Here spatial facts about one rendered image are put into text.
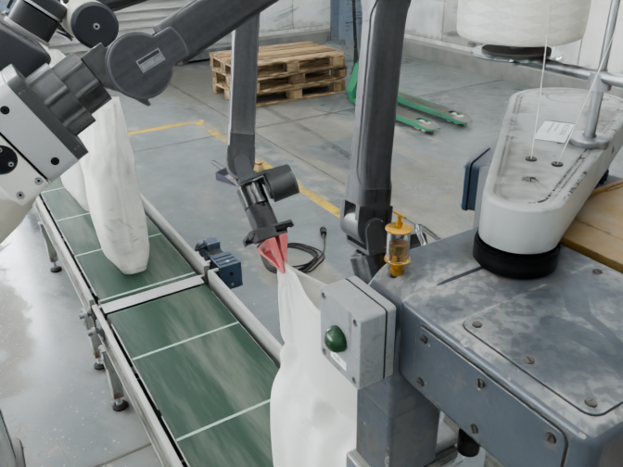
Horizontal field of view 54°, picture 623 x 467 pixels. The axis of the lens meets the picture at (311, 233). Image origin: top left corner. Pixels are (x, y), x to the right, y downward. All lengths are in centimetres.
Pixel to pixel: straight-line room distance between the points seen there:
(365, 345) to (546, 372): 17
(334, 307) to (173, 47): 37
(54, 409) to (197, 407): 87
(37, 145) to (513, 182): 55
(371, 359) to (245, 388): 135
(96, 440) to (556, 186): 205
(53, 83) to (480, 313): 54
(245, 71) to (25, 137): 65
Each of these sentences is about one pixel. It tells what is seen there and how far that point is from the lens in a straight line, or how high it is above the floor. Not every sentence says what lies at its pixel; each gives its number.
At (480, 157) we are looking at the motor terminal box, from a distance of 110.
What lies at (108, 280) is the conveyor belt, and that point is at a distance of 263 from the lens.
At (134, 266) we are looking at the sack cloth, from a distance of 264.
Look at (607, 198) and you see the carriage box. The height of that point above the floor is 133.
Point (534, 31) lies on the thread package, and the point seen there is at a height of 155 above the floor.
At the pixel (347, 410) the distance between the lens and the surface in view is 118.
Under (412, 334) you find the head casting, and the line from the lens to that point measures 63.
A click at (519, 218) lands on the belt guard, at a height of 141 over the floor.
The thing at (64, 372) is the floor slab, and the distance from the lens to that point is 283.
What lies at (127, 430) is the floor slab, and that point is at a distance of 248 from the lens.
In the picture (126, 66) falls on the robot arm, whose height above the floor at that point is 153.
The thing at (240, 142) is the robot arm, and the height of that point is 126.
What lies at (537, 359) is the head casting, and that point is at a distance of 57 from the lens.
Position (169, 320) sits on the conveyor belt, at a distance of 231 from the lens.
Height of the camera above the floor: 168
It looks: 27 degrees down
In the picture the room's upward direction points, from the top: 1 degrees counter-clockwise
